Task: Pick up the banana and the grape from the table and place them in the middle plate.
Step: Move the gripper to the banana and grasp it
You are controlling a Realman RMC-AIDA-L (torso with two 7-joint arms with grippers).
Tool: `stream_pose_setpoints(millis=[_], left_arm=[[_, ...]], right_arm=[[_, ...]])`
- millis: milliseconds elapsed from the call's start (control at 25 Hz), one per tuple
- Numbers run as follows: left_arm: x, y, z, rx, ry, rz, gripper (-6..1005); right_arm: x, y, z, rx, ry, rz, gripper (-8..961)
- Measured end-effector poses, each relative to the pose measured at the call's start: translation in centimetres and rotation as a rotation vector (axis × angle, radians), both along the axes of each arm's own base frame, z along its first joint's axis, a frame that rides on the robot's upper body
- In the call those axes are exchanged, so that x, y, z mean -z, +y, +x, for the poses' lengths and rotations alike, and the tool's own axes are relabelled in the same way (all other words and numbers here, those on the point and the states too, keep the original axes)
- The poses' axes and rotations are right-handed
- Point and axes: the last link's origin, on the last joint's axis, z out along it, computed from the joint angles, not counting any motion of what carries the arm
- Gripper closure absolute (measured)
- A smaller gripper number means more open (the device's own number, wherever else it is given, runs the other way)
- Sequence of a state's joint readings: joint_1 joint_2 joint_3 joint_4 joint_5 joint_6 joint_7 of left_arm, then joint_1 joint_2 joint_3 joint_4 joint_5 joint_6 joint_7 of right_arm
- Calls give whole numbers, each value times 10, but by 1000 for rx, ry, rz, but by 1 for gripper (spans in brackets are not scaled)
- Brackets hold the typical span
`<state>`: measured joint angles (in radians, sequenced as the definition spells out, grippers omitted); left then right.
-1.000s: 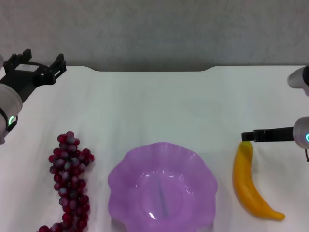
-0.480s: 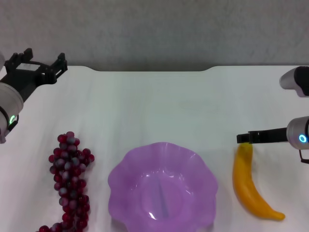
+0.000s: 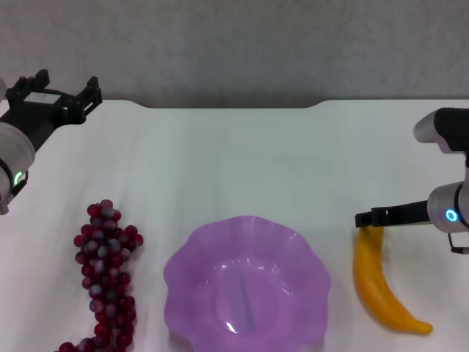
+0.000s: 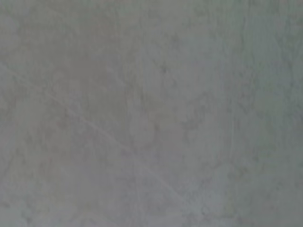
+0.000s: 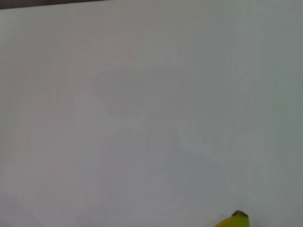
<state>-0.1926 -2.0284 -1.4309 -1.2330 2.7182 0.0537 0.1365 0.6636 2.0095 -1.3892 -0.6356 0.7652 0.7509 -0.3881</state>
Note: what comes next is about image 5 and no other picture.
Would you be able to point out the yellow plastic banana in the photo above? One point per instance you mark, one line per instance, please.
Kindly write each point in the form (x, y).
(234, 221)

